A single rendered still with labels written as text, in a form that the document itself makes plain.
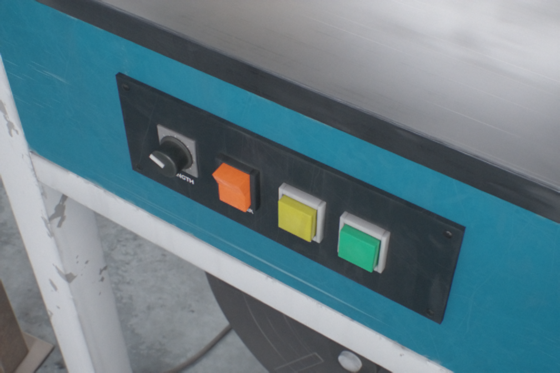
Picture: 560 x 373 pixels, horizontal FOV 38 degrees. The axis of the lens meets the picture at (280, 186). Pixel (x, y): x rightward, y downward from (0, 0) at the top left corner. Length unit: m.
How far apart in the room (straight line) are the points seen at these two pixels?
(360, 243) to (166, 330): 0.78
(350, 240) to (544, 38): 0.16
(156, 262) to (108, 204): 0.65
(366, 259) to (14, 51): 0.31
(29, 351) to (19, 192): 0.50
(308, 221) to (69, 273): 0.39
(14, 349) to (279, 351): 0.39
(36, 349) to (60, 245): 0.46
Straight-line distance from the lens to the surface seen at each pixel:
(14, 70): 0.66
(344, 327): 0.59
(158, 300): 1.28
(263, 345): 1.05
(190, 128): 0.54
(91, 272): 0.87
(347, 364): 0.89
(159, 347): 1.23
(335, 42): 0.48
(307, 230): 0.51
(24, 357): 1.25
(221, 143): 0.53
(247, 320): 1.02
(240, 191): 0.52
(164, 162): 0.55
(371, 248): 0.49
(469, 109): 0.45
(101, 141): 0.63
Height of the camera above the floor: 1.02
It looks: 46 degrees down
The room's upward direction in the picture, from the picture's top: straight up
